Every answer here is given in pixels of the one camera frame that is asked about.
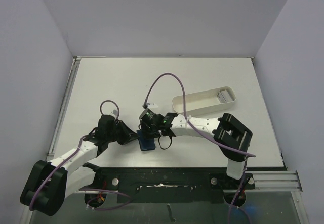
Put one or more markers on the aluminium rail left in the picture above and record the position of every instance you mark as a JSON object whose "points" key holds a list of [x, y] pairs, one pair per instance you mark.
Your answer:
{"points": [[64, 105]]}

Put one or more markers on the aluminium rail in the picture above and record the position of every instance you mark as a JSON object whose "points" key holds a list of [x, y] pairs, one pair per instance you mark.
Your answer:
{"points": [[64, 105], [277, 181]]}

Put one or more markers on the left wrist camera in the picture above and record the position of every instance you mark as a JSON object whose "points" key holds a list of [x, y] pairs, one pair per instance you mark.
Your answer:
{"points": [[114, 113]]}

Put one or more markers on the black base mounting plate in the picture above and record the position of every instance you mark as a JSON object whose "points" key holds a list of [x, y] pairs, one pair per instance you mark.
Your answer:
{"points": [[171, 185]]}

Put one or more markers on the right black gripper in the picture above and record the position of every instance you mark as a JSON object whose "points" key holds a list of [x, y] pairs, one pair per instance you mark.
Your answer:
{"points": [[146, 133]]}

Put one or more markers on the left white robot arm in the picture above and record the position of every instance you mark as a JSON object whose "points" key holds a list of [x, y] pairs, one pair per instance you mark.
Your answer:
{"points": [[49, 183]]}

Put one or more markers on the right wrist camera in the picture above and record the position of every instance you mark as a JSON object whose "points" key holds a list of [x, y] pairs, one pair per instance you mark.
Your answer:
{"points": [[150, 105]]}

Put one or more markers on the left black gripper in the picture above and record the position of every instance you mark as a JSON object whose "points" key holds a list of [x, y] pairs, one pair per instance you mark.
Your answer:
{"points": [[128, 135]]}

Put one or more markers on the aluminium rail right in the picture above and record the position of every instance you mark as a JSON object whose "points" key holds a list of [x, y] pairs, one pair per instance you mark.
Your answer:
{"points": [[277, 181]]}

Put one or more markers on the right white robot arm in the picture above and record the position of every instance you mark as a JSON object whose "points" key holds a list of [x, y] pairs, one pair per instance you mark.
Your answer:
{"points": [[227, 132]]}

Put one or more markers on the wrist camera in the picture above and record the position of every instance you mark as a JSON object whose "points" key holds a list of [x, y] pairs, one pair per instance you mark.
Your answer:
{"points": [[114, 113], [150, 105]]}

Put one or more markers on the white oblong tray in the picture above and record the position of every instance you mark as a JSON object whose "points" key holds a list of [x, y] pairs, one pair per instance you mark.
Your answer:
{"points": [[206, 102]]}

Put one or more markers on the blue card holder wallet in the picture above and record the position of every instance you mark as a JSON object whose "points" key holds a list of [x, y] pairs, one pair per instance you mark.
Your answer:
{"points": [[145, 144]]}

